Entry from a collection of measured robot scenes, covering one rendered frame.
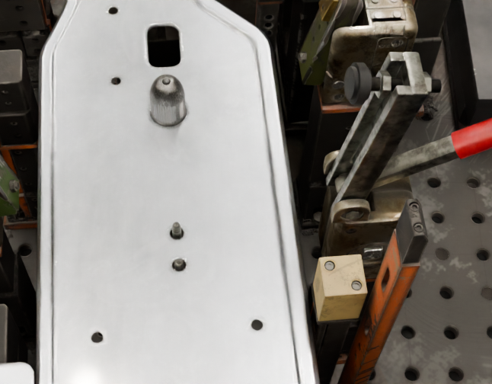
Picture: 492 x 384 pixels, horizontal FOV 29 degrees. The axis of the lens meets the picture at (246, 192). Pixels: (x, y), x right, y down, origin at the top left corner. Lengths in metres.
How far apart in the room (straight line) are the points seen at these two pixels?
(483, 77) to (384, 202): 0.43
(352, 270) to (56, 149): 0.30
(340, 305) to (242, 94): 0.25
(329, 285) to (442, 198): 0.50
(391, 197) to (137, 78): 0.27
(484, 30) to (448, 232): 0.26
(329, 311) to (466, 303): 0.42
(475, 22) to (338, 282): 0.58
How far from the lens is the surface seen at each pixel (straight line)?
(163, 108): 0.86
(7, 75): 0.94
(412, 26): 0.88
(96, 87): 0.91
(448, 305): 1.15
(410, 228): 0.62
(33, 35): 1.20
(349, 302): 0.75
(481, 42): 1.23
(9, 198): 0.85
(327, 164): 0.78
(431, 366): 1.12
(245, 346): 0.78
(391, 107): 0.66
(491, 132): 0.74
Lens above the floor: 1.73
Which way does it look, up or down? 61 degrees down
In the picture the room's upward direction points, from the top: 4 degrees clockwise
